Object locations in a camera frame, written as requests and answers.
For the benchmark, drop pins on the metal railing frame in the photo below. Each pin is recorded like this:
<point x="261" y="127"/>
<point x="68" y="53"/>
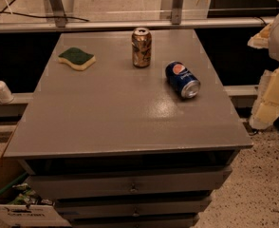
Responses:
<point x="86" y="15"/>

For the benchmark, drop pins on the grey drawer cabinet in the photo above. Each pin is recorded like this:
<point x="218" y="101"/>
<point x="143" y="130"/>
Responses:
<point x="115" y="146"/>

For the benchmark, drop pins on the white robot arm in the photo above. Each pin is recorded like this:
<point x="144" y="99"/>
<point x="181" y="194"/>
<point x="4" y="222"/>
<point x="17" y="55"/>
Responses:
<point x="268" y="38"/>

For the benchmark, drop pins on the cardboard box with snack bags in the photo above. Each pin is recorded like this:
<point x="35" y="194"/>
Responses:
<point x="28" y="209"/>

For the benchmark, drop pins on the blue Pepsi can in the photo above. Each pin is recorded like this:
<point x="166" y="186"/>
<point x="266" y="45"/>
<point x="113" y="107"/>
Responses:
<point x="182" y="80"/>

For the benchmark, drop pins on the orange soda can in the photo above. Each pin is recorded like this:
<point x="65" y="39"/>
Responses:
<point x="141" y="47"/>

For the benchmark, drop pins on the white pump bottle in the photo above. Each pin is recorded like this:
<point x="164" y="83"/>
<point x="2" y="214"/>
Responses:
<point x="5" y="94"/>

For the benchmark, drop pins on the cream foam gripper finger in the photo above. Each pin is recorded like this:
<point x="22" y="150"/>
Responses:
<point x="265" y="109"/>

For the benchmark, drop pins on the green yellow sponge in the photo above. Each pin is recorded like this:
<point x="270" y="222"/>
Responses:
<point x="77" y="59"/>

